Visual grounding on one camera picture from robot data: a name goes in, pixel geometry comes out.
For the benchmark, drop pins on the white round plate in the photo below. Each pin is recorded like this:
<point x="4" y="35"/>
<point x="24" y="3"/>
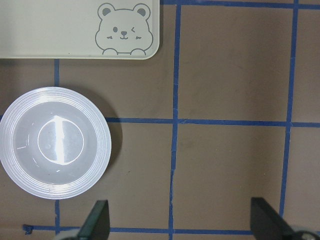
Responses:
<point x="54" y="143"/>

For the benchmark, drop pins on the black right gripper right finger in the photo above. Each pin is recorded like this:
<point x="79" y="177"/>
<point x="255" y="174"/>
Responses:
<point x="266" y="223"/>

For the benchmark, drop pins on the cream bear tray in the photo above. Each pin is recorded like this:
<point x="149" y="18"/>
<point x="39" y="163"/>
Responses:
<point x="79" y="29"/>

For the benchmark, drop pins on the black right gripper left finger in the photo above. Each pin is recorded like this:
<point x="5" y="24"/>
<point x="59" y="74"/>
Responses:
<point x="97" y="224"/>

